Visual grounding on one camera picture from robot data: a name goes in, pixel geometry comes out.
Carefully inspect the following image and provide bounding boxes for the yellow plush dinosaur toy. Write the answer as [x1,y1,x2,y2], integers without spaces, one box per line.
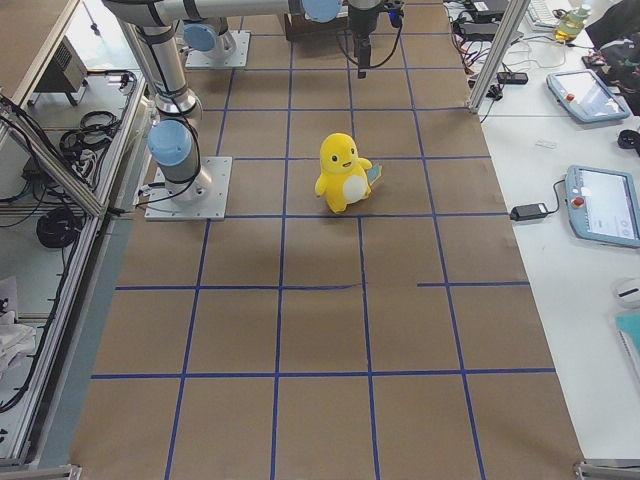
[314,133,382,214]

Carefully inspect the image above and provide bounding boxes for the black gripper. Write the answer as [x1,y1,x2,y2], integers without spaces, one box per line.
[347,0,380,68]

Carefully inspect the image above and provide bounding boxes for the blue teach pendant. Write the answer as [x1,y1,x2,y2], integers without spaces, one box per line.
[546,70,631,123]
[565,165,639,249]

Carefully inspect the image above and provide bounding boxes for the aluminium frame post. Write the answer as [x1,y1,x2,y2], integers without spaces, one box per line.
[467,0,529,113]

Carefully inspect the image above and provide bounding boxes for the blue teach pendant far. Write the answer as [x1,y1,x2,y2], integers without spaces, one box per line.
[546,70,631,123]

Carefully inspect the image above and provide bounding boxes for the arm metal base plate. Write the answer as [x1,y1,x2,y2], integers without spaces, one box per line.
[184,24,251,70]
[144,156,232,221]

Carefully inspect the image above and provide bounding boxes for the yellow liquid bottle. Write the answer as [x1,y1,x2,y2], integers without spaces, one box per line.
[554,4,592,44]

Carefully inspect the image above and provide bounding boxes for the black power adapter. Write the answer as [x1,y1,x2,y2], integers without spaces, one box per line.
[509,203,549,222]

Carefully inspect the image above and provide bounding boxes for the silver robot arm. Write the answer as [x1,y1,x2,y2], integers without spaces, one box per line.
[183,17,237,58]
[103,0,344,116]

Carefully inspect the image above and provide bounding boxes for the blue teach pendant near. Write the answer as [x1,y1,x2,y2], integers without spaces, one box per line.
[565,165,639,249]

